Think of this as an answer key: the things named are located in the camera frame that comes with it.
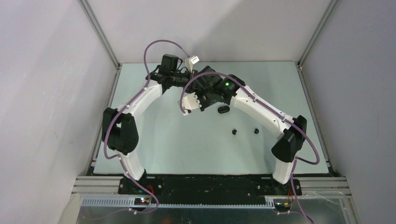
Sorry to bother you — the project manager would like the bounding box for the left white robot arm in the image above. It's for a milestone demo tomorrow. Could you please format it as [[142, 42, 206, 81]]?
[[102, 54, 199, 194]]

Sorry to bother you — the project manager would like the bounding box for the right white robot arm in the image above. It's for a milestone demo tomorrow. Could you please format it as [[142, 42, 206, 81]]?
[[182, 66, 308, 195]]

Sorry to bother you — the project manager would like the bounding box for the black earbud charging case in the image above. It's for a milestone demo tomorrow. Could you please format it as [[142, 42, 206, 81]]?
[[217, 105, 230, 114]]

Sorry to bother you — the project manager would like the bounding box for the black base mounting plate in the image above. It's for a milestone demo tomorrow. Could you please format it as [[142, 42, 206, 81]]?
[[118, 174, 302, 204]]

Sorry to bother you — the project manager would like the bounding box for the left controller board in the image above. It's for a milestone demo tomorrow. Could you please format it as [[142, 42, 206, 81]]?
[[134, 197, 151, 206]]

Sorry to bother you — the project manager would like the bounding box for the controller board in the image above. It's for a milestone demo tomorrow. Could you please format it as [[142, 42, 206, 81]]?
[[134, 197, 151, 206], [275, 202, 292, 208]]

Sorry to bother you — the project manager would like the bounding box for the right controller board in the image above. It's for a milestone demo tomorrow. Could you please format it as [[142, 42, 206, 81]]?
[[275, 202, 292, 208]]

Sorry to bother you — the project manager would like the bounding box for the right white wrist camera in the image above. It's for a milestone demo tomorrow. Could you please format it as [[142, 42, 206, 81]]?
[[181, 92, 202, 116]]

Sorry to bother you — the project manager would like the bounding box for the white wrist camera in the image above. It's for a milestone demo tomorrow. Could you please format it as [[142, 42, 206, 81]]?
[[184, 56, 199, 72], [181, 92, 202, 116]]

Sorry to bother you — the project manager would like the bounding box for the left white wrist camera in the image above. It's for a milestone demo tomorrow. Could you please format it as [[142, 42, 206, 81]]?
[[184, 56, 199, 72]]

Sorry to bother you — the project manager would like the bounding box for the aluminium frame rail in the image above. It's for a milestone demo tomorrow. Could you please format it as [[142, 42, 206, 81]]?
[[71, 176, 352, 199]]

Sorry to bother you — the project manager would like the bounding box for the grey slotted cable duct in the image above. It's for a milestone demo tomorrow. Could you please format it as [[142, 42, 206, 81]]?
[[81, 196, 275, 209]]

